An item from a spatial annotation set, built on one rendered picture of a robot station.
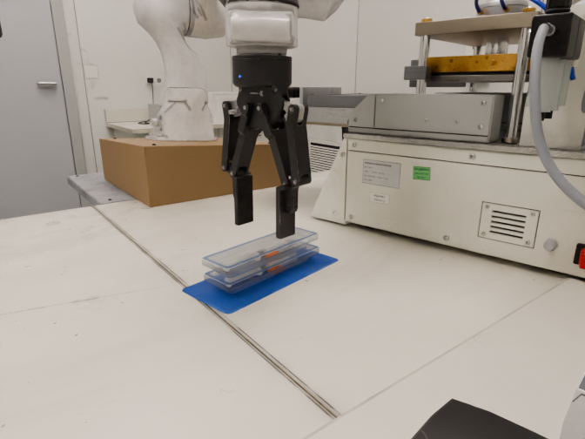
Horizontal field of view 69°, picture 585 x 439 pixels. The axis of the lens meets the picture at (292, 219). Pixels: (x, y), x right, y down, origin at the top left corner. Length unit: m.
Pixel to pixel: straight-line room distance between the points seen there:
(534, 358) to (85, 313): 0.48
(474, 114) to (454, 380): 0.44
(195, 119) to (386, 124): 0.61
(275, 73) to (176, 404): 0.37
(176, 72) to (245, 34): 0.75
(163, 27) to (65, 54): 2.31
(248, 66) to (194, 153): 0.53
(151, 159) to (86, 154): 2.59
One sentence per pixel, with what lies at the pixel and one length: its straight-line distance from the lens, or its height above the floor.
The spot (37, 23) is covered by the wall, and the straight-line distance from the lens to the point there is 3.52.
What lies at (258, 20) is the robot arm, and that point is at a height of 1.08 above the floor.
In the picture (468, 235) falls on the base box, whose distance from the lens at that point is 0.73.
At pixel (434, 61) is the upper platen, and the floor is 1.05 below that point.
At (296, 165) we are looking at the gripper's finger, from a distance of 0.52.
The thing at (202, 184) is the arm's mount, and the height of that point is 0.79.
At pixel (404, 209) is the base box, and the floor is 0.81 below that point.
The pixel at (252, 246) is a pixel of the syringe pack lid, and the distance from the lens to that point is 0.61.
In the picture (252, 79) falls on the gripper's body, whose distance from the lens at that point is 0.54.
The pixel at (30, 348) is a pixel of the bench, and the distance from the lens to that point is 0.54.
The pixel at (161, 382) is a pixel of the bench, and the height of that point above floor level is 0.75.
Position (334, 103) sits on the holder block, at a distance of 0.90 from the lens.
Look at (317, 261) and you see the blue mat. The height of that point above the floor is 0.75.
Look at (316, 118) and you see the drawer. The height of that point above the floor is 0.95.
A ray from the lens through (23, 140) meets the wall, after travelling 3.49.
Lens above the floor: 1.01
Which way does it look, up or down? 17 degrees down
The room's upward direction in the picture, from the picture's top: straight up
